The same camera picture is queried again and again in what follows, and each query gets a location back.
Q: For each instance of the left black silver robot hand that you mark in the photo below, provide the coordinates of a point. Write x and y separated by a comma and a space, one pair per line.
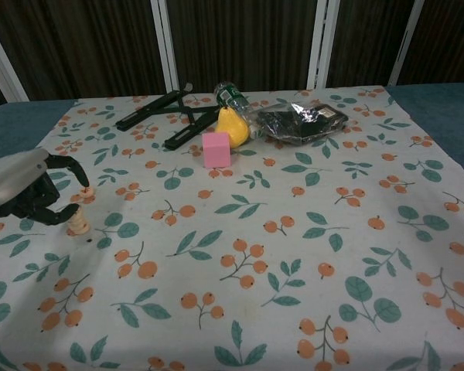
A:
11, 178

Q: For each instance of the blue table cover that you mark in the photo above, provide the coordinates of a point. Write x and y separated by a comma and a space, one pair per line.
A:
15, 116

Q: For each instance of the black folding laptop stand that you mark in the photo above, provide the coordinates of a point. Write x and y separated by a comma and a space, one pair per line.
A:
147, 110

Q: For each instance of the pink cube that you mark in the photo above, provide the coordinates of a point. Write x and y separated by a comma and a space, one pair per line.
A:
216, 150

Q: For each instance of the yellow pear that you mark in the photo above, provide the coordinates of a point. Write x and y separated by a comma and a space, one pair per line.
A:
234, 129

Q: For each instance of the clear plastic water bottle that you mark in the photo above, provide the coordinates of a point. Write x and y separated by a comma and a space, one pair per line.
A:
232, 96

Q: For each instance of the floral fruit print tablecloth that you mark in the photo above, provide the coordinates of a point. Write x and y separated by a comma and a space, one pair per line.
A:
255, 251

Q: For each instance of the black item in plastic bag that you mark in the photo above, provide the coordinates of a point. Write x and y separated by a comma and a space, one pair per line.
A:
301, 123

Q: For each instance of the white partition post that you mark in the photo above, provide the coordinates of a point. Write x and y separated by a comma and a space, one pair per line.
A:
5, 65
406, 42
166, 42
323, 42

